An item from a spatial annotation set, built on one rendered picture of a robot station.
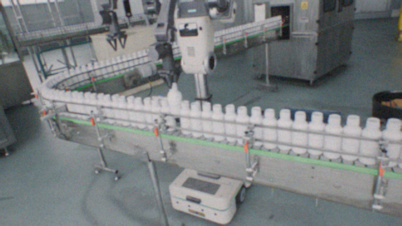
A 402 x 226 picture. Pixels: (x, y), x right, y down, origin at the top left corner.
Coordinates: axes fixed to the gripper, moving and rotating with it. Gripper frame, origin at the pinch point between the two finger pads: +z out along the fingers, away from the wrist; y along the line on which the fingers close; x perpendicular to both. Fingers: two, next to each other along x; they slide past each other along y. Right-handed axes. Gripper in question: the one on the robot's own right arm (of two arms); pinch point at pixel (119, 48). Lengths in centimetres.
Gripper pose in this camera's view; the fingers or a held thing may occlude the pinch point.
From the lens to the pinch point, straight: 165.9
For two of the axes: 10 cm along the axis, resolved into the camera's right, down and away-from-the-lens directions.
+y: -4.8, 4.0, -7.8
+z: 1.2, 9.1, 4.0
